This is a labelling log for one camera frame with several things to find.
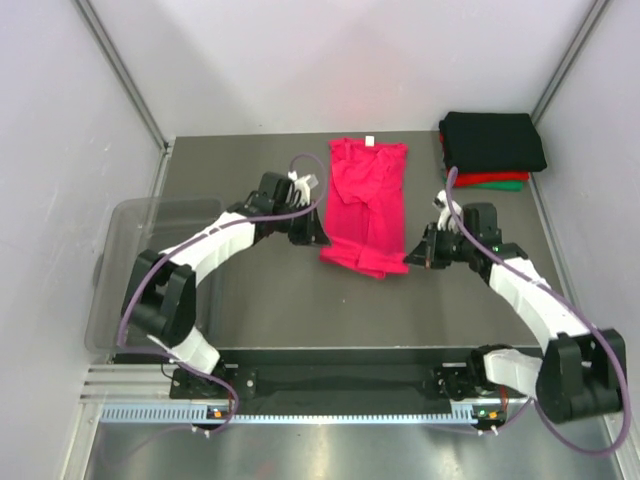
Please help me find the green folded t shirt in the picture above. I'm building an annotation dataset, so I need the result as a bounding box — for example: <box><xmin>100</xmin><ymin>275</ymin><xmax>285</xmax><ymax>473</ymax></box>
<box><xmin>453</xmin><ymin>172</ymin><xmax>530</xmax><ymax>192</ymax></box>

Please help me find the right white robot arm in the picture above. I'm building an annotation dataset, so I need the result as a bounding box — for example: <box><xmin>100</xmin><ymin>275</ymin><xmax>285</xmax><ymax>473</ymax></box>
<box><xmin>404</xmin><ymin>191</ymin><xmax>626</xmax><ymax>424</ymax></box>

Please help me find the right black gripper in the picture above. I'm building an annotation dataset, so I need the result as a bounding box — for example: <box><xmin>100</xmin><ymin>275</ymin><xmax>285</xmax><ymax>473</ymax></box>
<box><xmin>404</xmin><ymin>222</ymin><xmax>476</xmax><ymax>269</ymax></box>

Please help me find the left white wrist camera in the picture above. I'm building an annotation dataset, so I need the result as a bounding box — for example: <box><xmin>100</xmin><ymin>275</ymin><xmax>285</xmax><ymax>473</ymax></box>
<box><xmin>288</xmin><ymin>171</ymin><xmax>319</xmax><ymax>208</ymax></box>

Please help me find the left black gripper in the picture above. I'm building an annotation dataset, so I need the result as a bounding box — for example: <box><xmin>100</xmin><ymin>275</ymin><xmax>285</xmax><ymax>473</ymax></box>
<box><xmin>273</xmin><ymin>198</ymin><xmax>331</xmax><ymax>247</ymax></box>

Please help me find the clear plastic bin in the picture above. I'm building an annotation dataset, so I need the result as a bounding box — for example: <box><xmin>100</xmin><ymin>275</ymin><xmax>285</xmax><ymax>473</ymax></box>
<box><xmin>85</xmin><ymin>196</ymin><xmax>225</xmax><ymax>355</ymax></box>

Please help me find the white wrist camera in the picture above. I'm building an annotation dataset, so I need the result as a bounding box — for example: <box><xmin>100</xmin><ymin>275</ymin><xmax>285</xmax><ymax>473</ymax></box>
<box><xmin>288</xmin><ymin>171</ymin><xmax>319</xmax><ymax>208</ymax></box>
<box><xmin>433</xmin><ymin>190</ymin><xmax>462</xmax><ymax>232</ymax></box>

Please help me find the black folded t shirt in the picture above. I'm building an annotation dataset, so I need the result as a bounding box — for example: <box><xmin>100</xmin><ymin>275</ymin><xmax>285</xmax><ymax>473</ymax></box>
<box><xmin>439</xmin><ymin>111</ymin><xmax>547</xmax><ymax>174</ymax></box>

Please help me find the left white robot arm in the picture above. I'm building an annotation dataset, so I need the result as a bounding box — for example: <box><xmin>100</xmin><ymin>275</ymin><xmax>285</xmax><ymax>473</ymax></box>
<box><xmin>117</xmin><ymin>170</ymin><xmax>330</xmax><ymax>397</ymax></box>

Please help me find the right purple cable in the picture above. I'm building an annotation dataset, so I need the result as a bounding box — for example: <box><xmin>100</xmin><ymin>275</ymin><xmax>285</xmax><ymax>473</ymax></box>
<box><xmin>444</xmin><ymin>166</ymin><xmax>633</xmax><ymax>458</ymax></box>

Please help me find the purple cable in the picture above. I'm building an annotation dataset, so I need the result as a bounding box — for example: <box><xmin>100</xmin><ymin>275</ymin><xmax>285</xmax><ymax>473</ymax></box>
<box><xmin>444</xmin><ymin>166</ymin><xmax>633</xmax><ymax>458</ymax></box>
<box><xmin>115</xmin><ymin>153</ymin><xmax>330</xmax><ymax>435</ymax></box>

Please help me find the pink t shirt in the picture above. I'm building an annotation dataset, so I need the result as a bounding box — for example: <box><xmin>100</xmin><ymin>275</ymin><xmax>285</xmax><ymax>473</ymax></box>
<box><xmin>320</xmin><ymin>138</ymin><xmax>408</xmax><ymax>279</ymax></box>

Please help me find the red folded t shirt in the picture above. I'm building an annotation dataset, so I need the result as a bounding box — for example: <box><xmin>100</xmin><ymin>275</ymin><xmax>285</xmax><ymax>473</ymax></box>
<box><xmin>439</xmin><ymin>129</ymin><xmax>530</xmax><ymax>190</ymax></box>

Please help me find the aluminium frame rail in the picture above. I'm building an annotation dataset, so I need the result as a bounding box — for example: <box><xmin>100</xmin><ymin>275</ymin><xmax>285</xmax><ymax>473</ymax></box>
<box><xmin>79</xmin><ymin>362</ymin><xmax>627</xmax><ymax>404</ymax></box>

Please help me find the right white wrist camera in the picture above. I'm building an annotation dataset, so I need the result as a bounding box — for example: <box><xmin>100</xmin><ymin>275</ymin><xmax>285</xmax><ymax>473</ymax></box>
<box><xmin>433</xmin><ymin>190</ymin><xmax>462</xmax><ymax>232</ymax></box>

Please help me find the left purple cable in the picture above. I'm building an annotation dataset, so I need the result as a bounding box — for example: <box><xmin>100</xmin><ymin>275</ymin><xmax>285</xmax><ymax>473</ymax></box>
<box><xmin>115</xmin><ymin>153</ymin><xmax>330</xmax><ymax>435</ymax></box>

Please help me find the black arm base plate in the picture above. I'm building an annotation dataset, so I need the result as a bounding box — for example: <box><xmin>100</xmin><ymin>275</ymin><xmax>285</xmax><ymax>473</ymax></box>
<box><xmin>164</xmin><ymin>347</ymin><xmax>526</xmax><ymax>401</ymax></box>

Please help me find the grey slotted cable duct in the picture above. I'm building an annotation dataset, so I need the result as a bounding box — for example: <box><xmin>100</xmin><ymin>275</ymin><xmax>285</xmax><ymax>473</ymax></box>
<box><xmin>100</xmin><ymin>403</ymin><xmax>505</xmax><ymax>426</ymax></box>

